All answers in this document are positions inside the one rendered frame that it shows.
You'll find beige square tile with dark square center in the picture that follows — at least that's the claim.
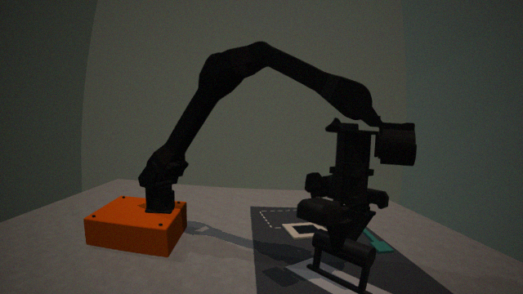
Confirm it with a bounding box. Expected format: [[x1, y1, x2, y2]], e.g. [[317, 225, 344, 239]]
[[282, 222, 328, 240]]

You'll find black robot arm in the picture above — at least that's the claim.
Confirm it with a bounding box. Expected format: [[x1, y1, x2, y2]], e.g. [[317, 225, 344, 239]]
[[138, 42, 417, 214]]

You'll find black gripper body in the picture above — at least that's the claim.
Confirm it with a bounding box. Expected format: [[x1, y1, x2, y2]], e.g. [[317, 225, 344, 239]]
[[296, 161, 389, 226]]

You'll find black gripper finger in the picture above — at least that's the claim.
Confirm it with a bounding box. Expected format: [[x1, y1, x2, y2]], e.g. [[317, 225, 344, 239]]
[[346, 210, 376, 241], [326, 219, 353, 255]]

